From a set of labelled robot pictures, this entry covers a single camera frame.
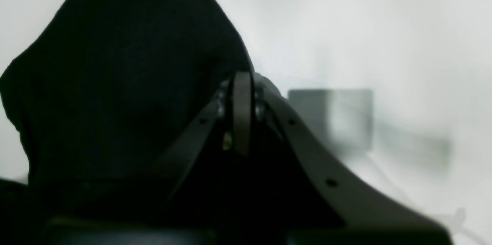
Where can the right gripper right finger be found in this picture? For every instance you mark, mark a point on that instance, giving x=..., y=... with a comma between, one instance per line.
x=367, y=216

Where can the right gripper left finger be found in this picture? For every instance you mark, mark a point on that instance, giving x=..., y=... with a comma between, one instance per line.
x=233, y=106

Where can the black T-shirt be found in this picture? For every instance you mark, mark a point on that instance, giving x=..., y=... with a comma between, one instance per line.
x=104, y=91

